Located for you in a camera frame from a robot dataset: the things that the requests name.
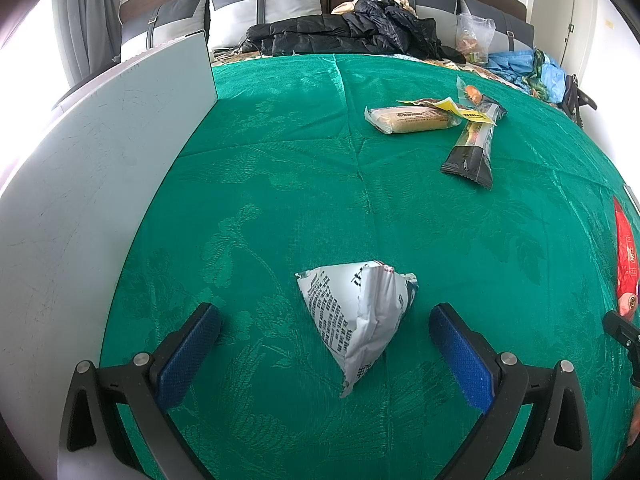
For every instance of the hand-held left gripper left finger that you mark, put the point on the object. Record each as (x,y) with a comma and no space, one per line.
(190,355)

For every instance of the dark snack bar packet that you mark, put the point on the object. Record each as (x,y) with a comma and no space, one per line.
(472,155)

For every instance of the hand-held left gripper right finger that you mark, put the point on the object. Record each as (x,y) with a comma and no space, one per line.
(462,355)

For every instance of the small orange snack packet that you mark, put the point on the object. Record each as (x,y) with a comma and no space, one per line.
(471,92)

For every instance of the blue clothing pile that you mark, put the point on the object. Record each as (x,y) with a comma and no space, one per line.
(510,62)

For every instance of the grey curtain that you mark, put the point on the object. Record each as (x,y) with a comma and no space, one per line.
(85,10)

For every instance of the white triangular snack packet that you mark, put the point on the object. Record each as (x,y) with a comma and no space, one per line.
(360,320)

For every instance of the white table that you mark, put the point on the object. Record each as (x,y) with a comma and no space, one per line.
(100,185)

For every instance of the black handbag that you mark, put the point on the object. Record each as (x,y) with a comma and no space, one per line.
(575,97)

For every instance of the tan patterned garment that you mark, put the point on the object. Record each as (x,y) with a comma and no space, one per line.
(345,8)

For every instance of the green patterned tablecloth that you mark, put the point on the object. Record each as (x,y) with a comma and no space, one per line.
(300,160)

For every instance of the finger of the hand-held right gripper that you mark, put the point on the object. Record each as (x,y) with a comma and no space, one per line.
(620,327)

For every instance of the bread in clear packet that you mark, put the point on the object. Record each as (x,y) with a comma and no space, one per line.
(410,117)

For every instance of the yellow label snack packet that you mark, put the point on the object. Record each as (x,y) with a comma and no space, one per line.
(455,107)

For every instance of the black puffer jacket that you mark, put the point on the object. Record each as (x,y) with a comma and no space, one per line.
(350,30)

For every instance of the clear plastic bag of food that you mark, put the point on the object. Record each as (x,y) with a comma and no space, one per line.
(472,40)

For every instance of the white wardrobe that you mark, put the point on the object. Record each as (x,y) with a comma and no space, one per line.
(585,10)

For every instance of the red snack packet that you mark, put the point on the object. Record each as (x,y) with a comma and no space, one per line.
(627,250)

